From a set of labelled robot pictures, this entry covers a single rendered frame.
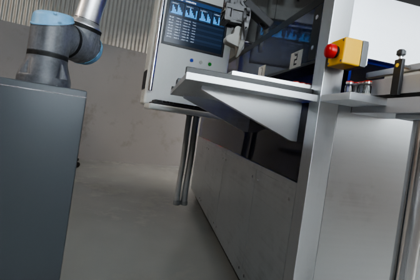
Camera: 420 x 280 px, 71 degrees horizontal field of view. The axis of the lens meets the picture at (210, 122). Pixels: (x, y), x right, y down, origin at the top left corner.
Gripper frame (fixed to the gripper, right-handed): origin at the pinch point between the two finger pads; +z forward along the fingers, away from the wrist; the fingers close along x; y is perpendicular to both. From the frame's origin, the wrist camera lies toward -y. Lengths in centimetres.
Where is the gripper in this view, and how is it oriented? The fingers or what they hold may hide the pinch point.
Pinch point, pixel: (239, 53)
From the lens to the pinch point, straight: 97.8
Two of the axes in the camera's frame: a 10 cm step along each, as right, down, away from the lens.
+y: -9.7, -1.4, -2.0
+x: 1.9, 0.3, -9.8
